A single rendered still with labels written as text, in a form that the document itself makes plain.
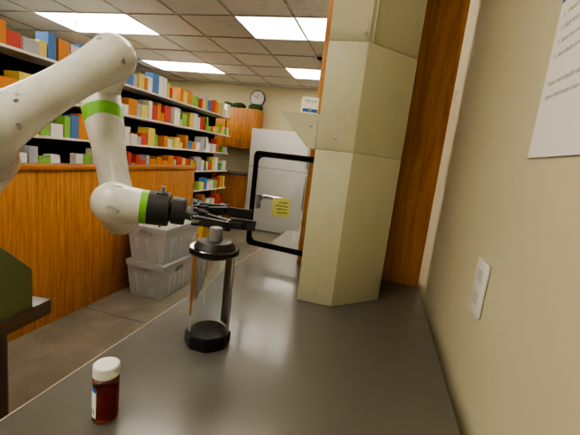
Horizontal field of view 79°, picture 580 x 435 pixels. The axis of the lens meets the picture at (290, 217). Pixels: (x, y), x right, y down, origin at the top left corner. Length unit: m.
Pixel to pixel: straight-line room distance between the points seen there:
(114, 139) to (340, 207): 0.70
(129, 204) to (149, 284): 2.46
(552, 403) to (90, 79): 1.11
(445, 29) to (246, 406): 1.32
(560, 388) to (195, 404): 0.53
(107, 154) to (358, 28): 0.80
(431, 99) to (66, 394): 1.33
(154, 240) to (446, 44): 2.61
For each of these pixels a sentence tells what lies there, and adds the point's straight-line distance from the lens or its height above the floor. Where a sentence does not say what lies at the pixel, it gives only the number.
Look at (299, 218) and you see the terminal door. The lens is 1.40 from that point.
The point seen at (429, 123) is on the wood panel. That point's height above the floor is 1.56.
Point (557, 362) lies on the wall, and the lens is 0.55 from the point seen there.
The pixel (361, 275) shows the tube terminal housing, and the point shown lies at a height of 1.03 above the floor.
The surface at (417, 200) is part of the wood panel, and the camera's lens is 1.42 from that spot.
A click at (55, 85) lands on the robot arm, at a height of 1.48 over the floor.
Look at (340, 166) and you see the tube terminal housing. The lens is 1.04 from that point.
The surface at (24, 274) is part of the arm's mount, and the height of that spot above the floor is 1.03.
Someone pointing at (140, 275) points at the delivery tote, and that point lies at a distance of 3.42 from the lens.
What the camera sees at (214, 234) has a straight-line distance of 0.77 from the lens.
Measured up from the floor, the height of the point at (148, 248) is 0.46.
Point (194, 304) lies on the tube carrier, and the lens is 0.81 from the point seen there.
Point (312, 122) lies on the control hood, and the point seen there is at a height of 1.49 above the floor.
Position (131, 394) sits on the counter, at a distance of 0.74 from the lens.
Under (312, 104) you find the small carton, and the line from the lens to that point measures 1.16.
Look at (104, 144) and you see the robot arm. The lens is 1.19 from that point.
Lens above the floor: 1.38
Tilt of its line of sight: 10 degrees down
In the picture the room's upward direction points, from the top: 7 degrees clockwise
